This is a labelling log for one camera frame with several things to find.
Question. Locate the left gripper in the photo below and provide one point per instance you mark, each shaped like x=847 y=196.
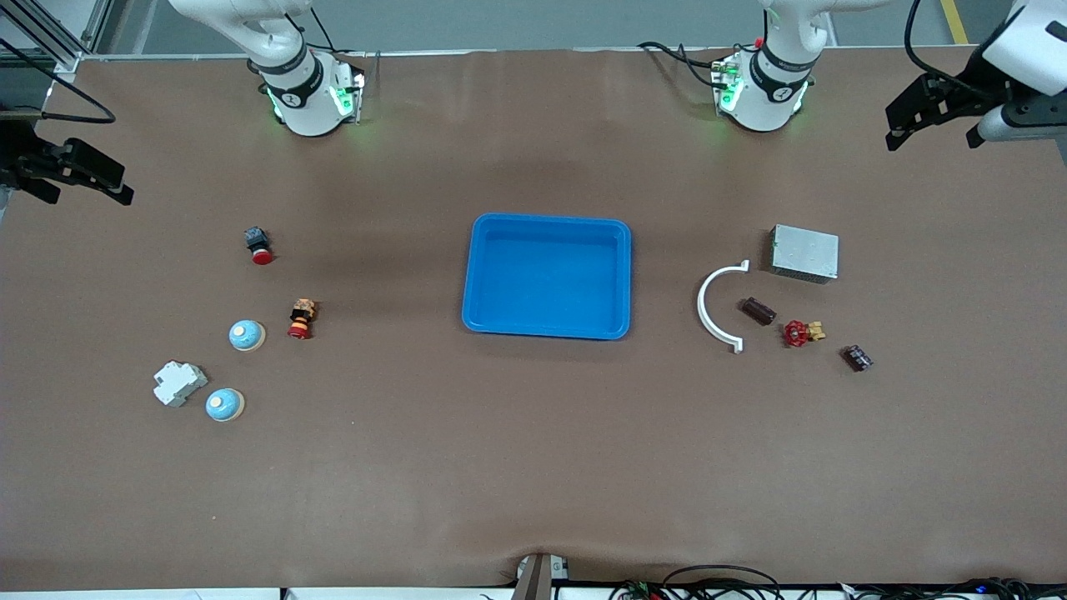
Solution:
x=965 y=88

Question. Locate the light blue service bell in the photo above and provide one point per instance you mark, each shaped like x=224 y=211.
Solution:
x=247 y=335
x=225 y=405

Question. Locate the small black capacitor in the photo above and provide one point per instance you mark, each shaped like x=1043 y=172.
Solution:
x=857 y=357

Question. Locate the dark brown cylindrical capacitor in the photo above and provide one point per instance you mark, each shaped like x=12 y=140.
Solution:
x=758 y=311

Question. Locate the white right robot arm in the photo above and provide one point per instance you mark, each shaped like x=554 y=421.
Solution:
x=304 y=100

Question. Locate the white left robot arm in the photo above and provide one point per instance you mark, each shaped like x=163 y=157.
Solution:
x=763 y=104

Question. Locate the red button black body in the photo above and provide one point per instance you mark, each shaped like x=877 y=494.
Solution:
x=258 y=246

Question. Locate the white circuit breaker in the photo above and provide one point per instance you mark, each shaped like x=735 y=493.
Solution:
x=178 y=383

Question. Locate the grey metal box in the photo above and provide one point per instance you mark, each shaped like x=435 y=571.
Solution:
x=804 y=252

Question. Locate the red button yellow orange body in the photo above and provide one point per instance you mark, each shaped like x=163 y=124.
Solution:
x=301 y=319

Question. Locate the blue plastic tray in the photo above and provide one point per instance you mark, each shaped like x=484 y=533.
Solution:
x=550 y=275

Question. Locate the brown table cover mat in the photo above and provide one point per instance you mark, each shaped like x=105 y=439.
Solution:
x=533 y=458

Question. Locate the grey metal clamp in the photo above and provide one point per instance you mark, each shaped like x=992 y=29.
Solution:
x=538 y=579

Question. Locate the aluminium frame profile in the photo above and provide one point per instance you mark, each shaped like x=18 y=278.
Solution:
x=98 y=25

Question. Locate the white curved plastic bracket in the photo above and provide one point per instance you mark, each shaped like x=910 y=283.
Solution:
x=700 y=307

